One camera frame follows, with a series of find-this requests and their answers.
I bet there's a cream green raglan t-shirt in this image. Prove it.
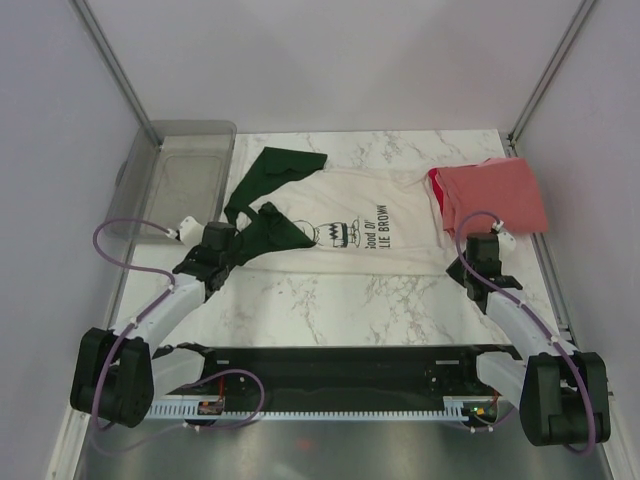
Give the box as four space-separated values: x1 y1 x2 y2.
224 147 454 276

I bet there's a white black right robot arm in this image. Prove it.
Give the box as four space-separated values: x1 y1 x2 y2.
447 233 611 453

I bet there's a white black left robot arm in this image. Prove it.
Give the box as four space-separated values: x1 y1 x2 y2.
70 217 237 427

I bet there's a folded pink t-shirt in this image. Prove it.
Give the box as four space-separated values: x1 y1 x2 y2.
438 157 549 236

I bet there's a clear grey plastic bin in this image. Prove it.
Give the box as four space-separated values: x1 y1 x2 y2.
102 120 237 244

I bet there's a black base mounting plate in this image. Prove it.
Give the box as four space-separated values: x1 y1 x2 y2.
172 344 518 410

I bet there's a folded red t-shirt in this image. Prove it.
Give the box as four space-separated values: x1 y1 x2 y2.
427 168 445 219

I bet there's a white slotted cable duct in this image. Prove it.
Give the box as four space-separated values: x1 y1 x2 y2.
145 396 496 422

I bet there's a right aluminium frame post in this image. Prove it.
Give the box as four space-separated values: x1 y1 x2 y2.
500 0 599 152

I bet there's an aluminium frame post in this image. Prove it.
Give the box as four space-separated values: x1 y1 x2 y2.
69 0 161 146
500 0 599 152

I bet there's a left aluminium frame post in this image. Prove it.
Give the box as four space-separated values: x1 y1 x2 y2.
69 0 161 146

